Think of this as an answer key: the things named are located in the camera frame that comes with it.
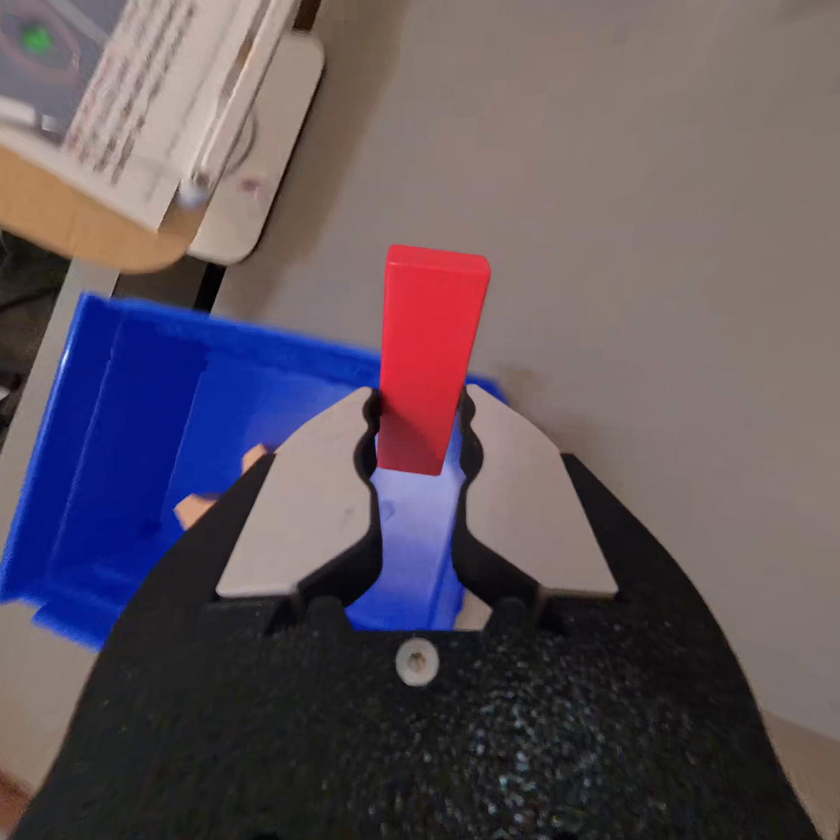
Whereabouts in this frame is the blue plastic bin with label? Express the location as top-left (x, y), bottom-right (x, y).
top-left (0, 292), bottom-right (509, 651)

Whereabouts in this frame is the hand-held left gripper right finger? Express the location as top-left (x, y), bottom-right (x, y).
top-left (451, 385), bottom-right (620, 631)

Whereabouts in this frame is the white document stand base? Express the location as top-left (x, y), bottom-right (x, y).
top-left (187, 29), bottom-right (326, 266)

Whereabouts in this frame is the instruction sheet on wooden stand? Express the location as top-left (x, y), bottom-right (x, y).
top-left (0, 0), bottom-right (322, 275)

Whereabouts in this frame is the printed instruction sheet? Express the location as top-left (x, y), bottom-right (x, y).
top-left (0, 0), bottom-right (270, 234)

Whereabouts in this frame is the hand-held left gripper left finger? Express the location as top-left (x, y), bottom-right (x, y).
top-left (215, 387), bottom-right (385, 611)

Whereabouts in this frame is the red wooden block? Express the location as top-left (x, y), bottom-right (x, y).
top-left (375, 244), bottom-right (492, 476)

